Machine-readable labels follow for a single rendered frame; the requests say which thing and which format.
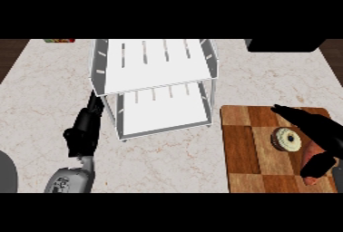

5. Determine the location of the grey rounded object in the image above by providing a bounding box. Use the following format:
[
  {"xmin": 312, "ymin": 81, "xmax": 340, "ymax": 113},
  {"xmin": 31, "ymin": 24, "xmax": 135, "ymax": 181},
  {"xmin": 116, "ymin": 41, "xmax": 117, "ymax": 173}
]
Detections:
[{"xmin": 0, "ymin": 150, "xmax": 19, "ymax": 194}]

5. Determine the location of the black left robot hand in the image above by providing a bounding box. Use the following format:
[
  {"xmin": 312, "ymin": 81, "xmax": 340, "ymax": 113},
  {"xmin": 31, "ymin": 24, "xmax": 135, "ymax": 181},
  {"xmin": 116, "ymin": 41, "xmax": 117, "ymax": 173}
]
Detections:
[{"xmin": 62, "ymin": 90, "xmax": 108, "ymax": 159}]

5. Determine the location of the black appliance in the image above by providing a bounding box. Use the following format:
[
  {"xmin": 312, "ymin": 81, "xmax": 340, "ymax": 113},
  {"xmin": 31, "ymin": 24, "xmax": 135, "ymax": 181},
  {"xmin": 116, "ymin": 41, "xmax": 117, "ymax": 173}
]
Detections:
[{"xmin": 244, "ymin": 38, "xmax": 328, "ymax": 53}]

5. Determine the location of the pinkish red food item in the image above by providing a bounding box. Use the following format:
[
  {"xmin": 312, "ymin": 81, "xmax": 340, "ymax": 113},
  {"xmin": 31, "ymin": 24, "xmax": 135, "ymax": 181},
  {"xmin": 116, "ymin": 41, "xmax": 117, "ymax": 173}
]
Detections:
[{"xmin": 300, "ymin": 140, "xmax": 328, "ymax": 186}]

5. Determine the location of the wooden checkered cutting board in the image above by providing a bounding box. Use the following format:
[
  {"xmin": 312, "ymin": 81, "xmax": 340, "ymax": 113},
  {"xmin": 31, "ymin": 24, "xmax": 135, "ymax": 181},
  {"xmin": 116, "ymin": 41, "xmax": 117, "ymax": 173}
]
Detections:
[{"xmin": 219, "ymin": 104, "xmax": 339, "ymax": 194}]

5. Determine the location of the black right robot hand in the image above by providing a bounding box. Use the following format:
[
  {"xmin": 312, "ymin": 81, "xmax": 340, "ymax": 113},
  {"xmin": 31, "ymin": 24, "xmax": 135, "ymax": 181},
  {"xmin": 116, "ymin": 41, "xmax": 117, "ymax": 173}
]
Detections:
[{"xmin": 269, "ymin": 103, "xmax": 343, "ymax": 179}]

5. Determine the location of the white tiered wire basket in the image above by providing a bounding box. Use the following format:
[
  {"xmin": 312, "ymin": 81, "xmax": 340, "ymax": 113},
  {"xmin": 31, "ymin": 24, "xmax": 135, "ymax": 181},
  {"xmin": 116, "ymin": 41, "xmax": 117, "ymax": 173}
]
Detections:
[{"xmin": 89, "ymin": 38, "xmax": 221, "ymax": 143}]

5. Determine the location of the red and green box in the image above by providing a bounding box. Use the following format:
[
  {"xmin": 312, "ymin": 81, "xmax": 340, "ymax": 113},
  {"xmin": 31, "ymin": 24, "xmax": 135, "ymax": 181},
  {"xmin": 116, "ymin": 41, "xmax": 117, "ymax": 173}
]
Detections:
[{"xmin": 43, "ymin": 38, "xmax": 77, "ymax": 44}]

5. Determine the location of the cream frosted chocolate cupcake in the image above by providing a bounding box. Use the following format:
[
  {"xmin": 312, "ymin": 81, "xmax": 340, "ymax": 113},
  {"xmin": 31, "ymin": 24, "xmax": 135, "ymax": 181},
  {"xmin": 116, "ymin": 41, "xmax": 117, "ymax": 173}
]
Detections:
[{"xmin": 269, "ymin": 126, "xmax": 305, "ymax": 153}]

